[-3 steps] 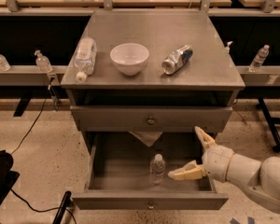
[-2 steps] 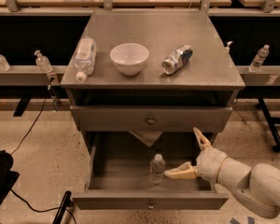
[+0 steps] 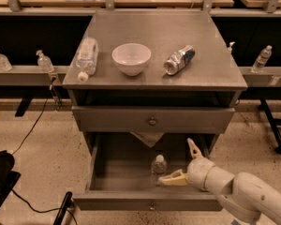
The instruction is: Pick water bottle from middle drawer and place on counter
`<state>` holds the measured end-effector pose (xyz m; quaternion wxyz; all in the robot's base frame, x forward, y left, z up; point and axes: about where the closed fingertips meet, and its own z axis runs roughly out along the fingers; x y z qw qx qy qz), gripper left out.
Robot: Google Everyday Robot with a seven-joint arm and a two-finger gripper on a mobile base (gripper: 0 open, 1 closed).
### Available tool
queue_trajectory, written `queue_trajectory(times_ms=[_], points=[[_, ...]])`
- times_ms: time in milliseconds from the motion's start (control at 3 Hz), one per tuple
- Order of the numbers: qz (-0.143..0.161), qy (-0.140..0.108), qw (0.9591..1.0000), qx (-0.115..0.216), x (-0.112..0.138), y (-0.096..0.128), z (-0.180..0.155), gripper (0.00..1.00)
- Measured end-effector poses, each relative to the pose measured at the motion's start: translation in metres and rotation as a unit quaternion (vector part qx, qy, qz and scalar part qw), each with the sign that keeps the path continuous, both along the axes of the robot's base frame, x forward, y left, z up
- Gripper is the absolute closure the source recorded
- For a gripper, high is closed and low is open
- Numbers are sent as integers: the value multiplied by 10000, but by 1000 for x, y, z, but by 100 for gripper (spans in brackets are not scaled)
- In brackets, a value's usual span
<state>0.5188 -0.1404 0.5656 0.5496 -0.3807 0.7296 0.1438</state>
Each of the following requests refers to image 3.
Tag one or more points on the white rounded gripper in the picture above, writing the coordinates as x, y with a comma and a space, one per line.
197, 172

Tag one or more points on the clear plastic water bottle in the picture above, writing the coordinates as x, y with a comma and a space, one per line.
158, 169

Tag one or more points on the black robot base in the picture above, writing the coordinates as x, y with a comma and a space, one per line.
8, 177

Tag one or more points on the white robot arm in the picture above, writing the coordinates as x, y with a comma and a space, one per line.
244, 195

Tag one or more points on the white paper under drawer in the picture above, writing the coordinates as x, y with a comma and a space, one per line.
148, 138

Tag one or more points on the open middle drawer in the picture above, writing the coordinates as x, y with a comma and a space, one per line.
120, 176

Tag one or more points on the closed upper drawer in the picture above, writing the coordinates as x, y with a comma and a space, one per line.
152, 119

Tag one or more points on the background small water bottle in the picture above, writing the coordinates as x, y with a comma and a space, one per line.
262, 59

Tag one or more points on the lying water bottle white cap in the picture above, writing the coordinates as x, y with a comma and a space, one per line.
87, 58

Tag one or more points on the clear sanitizer pump bottle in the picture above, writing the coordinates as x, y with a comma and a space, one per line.
4, 63
44, 62

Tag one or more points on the left clear sanitizer pump bottle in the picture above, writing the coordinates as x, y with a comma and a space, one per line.
4, 63

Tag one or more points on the black table leg right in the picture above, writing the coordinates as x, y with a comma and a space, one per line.
274, 123

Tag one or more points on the crushed silver blue can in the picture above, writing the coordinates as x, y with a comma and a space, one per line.
179, 60

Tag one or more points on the white ceramic bowl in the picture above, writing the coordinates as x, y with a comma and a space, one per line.
131, 58

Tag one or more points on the sanitizer pump behind cabinet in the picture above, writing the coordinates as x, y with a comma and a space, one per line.
230, 47

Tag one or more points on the black post at floor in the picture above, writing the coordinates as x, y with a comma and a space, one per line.
66, 203

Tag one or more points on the grey shelf rail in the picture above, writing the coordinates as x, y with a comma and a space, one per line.
24, 76

